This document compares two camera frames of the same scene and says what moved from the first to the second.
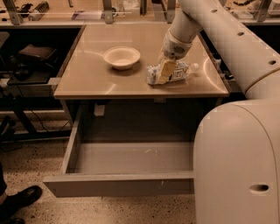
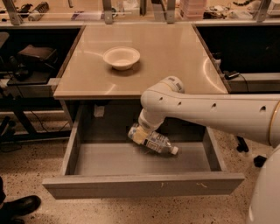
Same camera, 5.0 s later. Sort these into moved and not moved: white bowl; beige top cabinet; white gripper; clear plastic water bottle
Moved: clear plastic water bottle; white gripper
Not moved: beige top cabinet; white bowl
